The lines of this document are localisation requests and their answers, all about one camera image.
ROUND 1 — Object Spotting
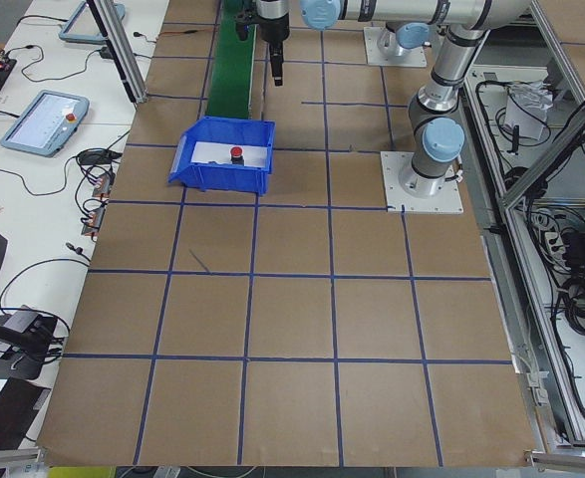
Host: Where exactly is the aluminium frame post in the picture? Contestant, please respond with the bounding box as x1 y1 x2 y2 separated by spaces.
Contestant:
87 0 147 105

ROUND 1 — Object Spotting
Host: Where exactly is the black camera stand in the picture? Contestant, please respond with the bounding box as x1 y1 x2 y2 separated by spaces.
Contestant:
0 311 57 380

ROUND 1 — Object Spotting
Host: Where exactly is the white foam bin liner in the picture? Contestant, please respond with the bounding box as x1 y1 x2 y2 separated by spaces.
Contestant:
191 141 269 168

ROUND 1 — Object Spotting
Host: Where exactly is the red push button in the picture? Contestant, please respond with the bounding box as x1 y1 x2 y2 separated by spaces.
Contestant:
229 146 244 165

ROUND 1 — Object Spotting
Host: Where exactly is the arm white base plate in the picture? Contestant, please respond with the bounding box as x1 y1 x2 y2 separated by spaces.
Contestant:
364 27 428 68
381 151 463 214

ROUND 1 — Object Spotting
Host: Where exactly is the green conveyor belt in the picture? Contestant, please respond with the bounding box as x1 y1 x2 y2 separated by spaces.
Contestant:
206 1 255 120

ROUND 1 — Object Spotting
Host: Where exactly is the near teach pendant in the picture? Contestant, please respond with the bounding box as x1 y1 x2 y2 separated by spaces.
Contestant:
0 90 90 157

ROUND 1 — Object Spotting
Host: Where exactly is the blue bin left side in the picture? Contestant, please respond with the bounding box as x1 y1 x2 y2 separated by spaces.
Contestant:
168 117 275 195

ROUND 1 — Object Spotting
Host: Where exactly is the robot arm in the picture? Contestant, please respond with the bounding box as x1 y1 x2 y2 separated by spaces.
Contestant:
300 1 530 199
376 22 430 58

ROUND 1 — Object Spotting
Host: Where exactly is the white paper box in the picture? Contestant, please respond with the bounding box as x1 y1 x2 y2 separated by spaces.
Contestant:
503 81 553 140

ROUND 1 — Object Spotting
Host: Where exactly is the far teach pendant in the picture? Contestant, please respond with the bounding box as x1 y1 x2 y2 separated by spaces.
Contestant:
58 1 105 45

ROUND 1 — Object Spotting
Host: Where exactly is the teach pendant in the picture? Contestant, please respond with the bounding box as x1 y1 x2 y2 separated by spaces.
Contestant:
0 90 90 157
58 1 105 45

